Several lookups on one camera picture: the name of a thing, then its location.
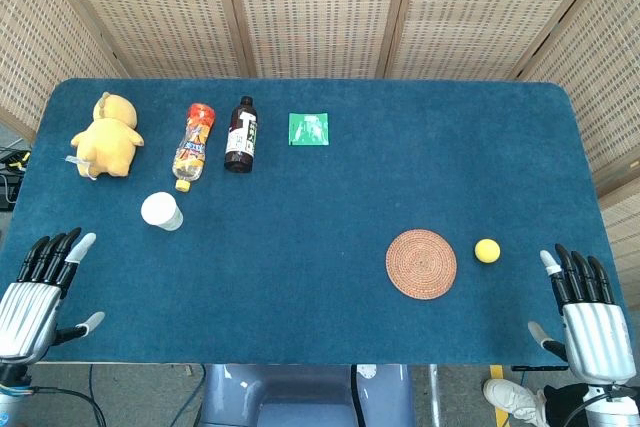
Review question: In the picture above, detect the woven bamboo screen panel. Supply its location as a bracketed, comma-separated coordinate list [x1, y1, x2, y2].
[377, 0, 622, 81]
[210, 0, 417, 80]
[596, 166, 640, 321]
[0, 0, 127, 144]
[514, 0, 640, 194]
[42, 0, 252, 80]

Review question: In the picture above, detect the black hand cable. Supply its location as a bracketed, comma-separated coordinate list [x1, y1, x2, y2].
[27, 384, 109, 427]

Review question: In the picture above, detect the small yellow ball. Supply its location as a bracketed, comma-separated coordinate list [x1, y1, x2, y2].
[473, 238, 502, 266]

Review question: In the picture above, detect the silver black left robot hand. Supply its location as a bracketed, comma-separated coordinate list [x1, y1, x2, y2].
[0, 227, 106, 366]

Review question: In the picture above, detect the metal table leg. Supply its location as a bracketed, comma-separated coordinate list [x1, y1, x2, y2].
[427, 365, 443, 427]

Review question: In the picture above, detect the green square packet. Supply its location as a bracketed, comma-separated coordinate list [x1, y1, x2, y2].
[287, 111, 331, 148]

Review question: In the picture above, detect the yellow plush duck toy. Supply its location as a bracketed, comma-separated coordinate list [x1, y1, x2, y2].
[68, 91, 146, 181]

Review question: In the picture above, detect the black trouser leg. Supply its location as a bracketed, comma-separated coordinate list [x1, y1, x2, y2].
[543, 383, 591, 427]

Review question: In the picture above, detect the round woven rattan coaster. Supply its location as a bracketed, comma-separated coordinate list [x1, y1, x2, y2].
[384, 228, 459, 302]

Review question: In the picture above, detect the dark brown drink bottle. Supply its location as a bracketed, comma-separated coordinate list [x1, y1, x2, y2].
[223, 95, 260, 175]

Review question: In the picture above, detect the small white paper cup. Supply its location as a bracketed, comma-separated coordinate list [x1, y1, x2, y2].
[139, 190, 185, 233]

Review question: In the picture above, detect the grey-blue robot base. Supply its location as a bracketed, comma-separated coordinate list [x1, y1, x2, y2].
[198, 363, 417, 427]

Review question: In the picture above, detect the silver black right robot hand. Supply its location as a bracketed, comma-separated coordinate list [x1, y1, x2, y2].
[527, 243, 637, 388]

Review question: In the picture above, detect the clear bottle orange label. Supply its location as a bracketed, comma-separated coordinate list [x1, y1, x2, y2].
[172, 102, 218, 193]

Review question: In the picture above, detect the blue table cloth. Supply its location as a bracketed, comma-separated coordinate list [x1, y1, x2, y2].
[0, 77, 627, 368]

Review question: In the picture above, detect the white sneaker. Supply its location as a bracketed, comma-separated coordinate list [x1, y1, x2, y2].
[481, 378, 547, 427]

